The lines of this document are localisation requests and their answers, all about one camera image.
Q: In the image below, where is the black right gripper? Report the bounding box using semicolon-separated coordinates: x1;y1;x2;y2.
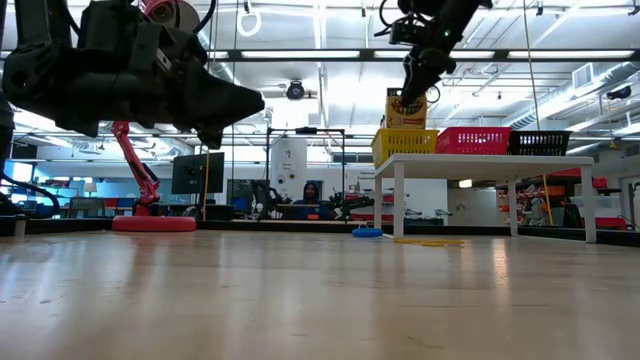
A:
399;45;458;109

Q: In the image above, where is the black office chair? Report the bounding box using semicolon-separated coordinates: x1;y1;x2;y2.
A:
559;197;584;227

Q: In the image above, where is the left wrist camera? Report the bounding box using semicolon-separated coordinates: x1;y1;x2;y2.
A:
144;22;209;71

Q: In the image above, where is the red storage shelf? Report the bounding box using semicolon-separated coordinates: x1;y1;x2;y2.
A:
497;168;629;227

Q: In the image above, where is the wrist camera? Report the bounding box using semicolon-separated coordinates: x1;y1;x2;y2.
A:
144;22;209;71
388;18;420;47

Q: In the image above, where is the black table edge rail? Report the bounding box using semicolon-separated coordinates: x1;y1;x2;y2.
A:
0;215;640;247

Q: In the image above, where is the white metal shelf riser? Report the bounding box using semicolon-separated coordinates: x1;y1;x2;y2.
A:
373;153;597;244

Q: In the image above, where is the person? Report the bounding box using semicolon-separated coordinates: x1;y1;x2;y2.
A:
291;180;332;221

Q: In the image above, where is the yellow green crayon box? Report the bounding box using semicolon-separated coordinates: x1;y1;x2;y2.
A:
384;87;429;130

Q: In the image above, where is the black cable hose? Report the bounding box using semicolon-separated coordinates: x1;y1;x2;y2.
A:
0;172;61;220

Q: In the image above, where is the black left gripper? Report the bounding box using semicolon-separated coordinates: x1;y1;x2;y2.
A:
52;62;266;151

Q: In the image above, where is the white hanging ring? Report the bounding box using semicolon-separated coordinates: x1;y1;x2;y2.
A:
236;8;263;38

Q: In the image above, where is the black round camera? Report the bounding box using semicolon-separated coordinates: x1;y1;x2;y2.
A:
285;79;306;101

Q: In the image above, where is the red desk lamp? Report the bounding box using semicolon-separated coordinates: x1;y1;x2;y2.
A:
112;0;201;233

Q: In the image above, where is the black plastic basket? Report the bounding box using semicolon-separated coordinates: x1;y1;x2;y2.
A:
507;130;573;157

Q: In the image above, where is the yellow plastic basket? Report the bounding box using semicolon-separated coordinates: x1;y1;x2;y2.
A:
370;127;441;170

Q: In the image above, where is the black computer monitor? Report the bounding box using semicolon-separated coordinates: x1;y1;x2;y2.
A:
171;152;226;196

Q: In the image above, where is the black overhead light beam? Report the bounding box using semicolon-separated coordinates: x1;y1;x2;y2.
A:
207;47;640;64

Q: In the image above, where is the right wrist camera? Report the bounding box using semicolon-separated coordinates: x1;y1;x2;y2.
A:
388;18;420;47

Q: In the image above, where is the red plastic basket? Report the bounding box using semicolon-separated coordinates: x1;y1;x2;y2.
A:
434;126;512;156

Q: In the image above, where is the yellow rubber band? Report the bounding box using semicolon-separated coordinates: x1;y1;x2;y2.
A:
392;237;466;248

